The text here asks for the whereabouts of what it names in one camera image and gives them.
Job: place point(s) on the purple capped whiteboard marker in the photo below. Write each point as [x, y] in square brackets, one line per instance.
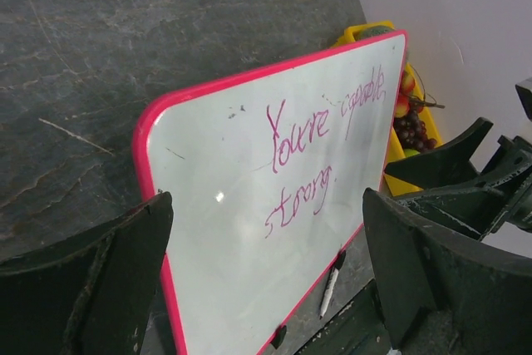
[332, 279]

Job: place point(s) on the dark purple grape bunch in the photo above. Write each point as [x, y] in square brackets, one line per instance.
[412, 133]

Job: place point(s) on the green netted melon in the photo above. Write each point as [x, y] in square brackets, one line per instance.
[374, 31]

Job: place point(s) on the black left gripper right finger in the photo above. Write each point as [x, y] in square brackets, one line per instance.
[422, 268]

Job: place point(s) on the green apple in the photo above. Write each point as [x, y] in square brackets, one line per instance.
[410, 152]

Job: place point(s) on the pink framed whiteboard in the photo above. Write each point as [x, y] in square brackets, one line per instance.
[266, 170]

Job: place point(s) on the black whiteboard foot clip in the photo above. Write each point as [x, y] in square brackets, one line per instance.
[279, 336]

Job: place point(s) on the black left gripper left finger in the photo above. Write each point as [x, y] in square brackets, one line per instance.
[90, 293]

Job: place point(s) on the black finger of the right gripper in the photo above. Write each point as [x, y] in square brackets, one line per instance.
[448, 164]
[500, 194]

